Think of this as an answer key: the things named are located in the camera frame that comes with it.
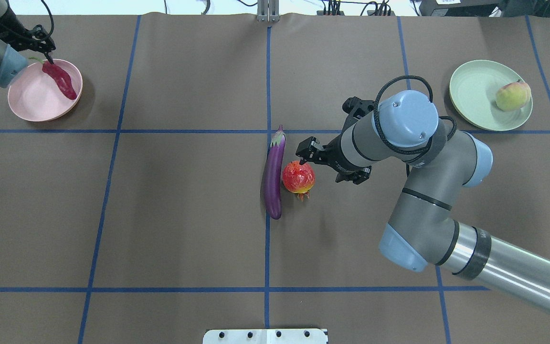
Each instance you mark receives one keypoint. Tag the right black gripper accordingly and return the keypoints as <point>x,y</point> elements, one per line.
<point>336,155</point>

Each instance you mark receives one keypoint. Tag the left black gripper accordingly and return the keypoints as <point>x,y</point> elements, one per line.
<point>36,40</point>

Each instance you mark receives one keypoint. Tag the red chili pepper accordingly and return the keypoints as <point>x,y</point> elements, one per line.
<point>61,78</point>

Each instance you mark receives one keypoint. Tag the yellow pink peach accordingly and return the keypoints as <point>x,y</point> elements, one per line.
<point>513,96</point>

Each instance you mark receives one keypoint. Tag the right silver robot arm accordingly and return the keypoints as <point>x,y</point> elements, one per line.
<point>443,160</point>

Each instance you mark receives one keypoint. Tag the red orange pomegranate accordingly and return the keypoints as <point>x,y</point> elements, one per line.
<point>298,179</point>

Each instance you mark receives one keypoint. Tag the purple eggplant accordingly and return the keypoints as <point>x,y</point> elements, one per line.
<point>272,174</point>

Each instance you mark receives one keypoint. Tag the pink plate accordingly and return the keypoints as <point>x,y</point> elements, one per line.
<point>35,97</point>

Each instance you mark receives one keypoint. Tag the green plate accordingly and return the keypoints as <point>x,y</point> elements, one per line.
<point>473,89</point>

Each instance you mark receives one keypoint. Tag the aluminium frame post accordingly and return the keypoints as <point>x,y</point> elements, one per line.
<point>268,10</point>

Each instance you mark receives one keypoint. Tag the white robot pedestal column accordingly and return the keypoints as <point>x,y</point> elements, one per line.
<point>267,336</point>

